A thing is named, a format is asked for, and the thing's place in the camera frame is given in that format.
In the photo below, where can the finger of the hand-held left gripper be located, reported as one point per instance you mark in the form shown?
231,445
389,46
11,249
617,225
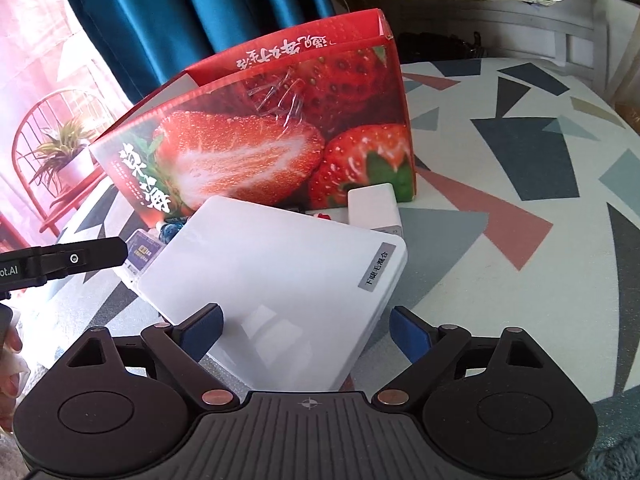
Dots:
75,258

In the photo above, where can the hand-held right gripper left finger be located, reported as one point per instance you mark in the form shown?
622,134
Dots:
205,331

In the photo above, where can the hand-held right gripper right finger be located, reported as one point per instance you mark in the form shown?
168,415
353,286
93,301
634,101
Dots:
410,332

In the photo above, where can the small blue label box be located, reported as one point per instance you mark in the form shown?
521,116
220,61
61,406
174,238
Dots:
142,255

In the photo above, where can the white box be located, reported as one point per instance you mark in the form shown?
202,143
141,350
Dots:
280,280

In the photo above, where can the purple plastic bottle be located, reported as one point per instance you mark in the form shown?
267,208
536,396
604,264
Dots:
372,205

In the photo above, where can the strawberry print cardboard box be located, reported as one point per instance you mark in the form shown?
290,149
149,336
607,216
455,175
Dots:
240,145

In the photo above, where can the person's left hand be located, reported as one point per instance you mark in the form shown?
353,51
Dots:
11,385

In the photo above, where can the teal fluffy cloth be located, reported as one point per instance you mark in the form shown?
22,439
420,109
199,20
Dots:
615,435

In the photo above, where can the blue curtain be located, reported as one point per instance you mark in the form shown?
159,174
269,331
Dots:
175,10

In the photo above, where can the dark bag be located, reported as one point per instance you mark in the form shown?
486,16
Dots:
440,47

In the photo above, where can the brown cardboard box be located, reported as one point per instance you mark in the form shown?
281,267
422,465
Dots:
627,105

